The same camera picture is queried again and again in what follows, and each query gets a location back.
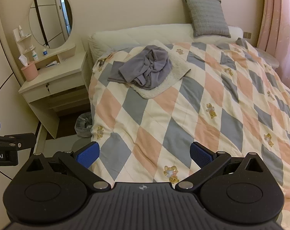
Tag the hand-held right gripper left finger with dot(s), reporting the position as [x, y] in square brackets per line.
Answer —
[87, 155]

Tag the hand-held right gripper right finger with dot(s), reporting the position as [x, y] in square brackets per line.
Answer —
[201, 157]

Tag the grey garment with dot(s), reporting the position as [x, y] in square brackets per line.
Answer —
[145, 64]

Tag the trash bin with clear bag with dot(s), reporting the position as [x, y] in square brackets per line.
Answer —
[83, 124]

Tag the drawer keys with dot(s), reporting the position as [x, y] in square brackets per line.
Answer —
[48, 88]

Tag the checkered bear print quilt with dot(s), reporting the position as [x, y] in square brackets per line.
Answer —
[159, 115]

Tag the pink tissue holder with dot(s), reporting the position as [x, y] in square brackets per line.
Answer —
[30, 73]

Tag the white tissue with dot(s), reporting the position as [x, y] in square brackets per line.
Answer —
[23, 61]

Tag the white pump bottle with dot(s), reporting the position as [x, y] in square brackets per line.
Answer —
[35, 56]

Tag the cream dressing table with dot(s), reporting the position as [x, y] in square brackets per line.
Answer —
[63, 69]

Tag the white fluffy towel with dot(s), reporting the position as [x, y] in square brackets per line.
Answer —
[149, 92]

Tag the white corner shelf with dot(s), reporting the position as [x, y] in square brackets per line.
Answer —
[22, 42]

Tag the small white blue-label bottle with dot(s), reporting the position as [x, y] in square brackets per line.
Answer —
[44, 52]

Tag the white spray bottle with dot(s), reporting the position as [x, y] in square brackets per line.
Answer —
[21, 31]

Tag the white quilted pillow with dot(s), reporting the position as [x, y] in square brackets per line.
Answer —
[135, 36]

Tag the grey plaid pillow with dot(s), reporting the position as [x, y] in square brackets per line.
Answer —
[207, 16]

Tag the pink curtain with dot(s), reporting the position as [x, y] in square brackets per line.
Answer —
[279, 24]

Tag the oval wall mirror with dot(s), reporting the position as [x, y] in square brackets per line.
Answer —
[49, 16]

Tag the wall switch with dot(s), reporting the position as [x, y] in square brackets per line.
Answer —
[247, 35]

